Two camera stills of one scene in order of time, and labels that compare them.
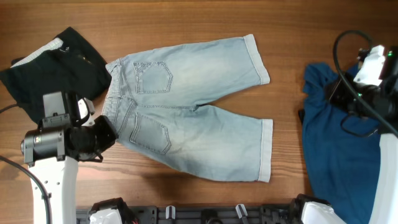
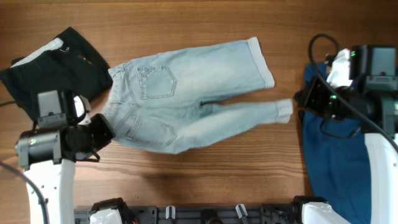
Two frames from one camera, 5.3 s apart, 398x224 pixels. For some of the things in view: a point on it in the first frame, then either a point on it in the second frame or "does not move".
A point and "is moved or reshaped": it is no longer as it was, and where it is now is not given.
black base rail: [205, 214] does not move
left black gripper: [112, 135] does not move
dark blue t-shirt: [341, 148] does not move
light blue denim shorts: [152, 98] is moved or reshaped
